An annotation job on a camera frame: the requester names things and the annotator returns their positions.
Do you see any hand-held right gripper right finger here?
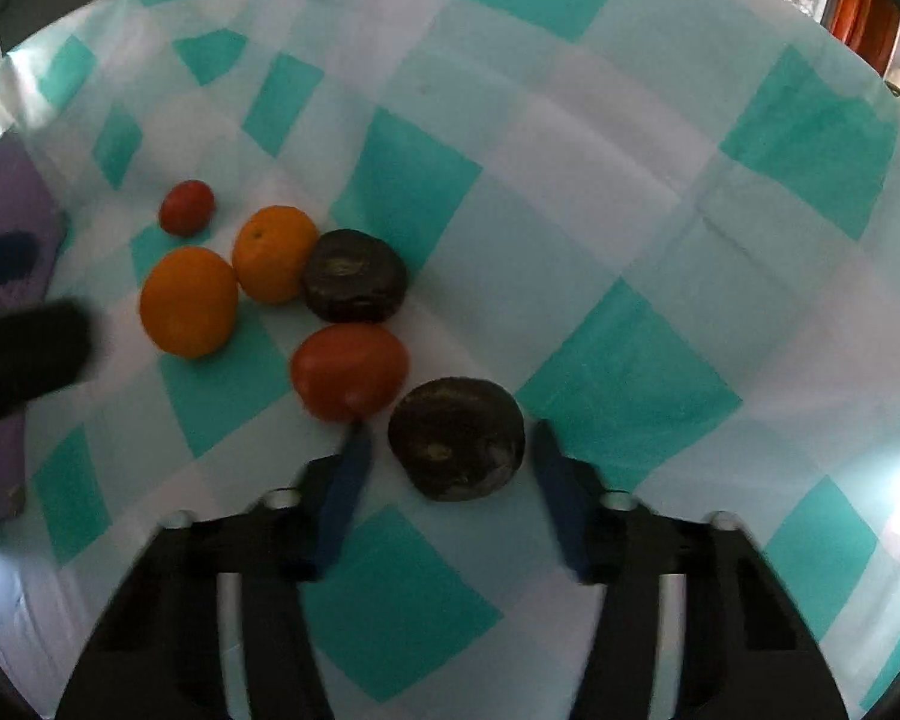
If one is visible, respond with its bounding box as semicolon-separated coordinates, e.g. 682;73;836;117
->
531;418;850;720

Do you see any purple tray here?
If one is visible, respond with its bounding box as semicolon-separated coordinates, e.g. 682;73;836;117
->
0;141;70;527

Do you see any dark purple passion fruit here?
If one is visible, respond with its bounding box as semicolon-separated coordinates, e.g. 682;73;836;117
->
301;229;410;325
387;377;527;503

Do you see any orange mandarin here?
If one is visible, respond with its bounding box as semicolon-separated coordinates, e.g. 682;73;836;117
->
139;246;239;359
231;205;321;305

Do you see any small red tomato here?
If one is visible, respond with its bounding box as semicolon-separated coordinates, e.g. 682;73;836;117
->
158;179;216;236

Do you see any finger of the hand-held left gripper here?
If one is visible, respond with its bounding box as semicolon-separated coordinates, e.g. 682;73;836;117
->
0;298;95;434
0;231;44;293

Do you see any teal white checked tablecloth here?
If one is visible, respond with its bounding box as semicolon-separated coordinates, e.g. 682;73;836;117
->
0;0;900;720

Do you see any large red tomato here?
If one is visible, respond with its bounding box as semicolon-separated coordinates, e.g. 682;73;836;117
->
290;323;411;423

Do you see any orange background object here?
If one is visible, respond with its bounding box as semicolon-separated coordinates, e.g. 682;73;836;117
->
831;0;900;76

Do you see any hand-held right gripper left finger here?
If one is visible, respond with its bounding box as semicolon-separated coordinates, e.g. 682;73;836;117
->
56;424;376;720

